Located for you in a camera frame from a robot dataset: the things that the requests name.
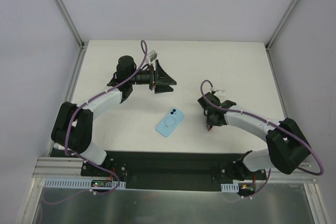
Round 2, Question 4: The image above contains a right aluminium frame post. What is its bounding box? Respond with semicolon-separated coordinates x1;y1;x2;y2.
265;0;301;52

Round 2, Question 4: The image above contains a metal front sheet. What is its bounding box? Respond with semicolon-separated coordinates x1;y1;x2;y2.
18;178;330;223

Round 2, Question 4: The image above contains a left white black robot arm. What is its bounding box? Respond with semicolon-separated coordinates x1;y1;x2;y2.
51;56;177;176

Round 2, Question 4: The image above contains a right white cable duct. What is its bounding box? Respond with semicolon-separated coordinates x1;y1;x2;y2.
220;183;239;193

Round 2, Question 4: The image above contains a pink phone case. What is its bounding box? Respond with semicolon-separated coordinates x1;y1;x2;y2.
206;124;214;132

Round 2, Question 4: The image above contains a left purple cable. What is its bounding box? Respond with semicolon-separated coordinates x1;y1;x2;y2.
41;39;149;205

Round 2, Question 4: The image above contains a white cable duct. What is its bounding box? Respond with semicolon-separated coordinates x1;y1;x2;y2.
220;183;239;193
44;178;126;190

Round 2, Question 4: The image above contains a light blue phone case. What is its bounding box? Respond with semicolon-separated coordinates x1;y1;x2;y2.
155;108;185;137

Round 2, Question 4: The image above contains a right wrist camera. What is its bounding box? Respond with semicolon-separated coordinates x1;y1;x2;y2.
211;87;226;97

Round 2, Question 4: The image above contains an aluminium frame post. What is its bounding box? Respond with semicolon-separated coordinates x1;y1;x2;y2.
53;0;86;50
265;0;301;52

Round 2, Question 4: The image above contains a left aluminium frame post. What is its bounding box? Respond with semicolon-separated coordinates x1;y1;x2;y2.
53;0;86;50

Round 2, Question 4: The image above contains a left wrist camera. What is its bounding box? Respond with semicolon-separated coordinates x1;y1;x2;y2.
146;50;158;64

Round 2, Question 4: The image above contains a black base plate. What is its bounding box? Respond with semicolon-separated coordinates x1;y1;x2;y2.
49;148;272;190

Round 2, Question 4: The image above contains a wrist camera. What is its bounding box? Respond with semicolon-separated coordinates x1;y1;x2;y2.
146;50;158;64
211;87;226;97

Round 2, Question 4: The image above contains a left white cable duct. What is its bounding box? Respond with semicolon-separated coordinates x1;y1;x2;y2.
44;178;126;190

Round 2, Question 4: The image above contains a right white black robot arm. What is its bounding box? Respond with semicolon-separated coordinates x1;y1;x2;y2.
197;92;310;181

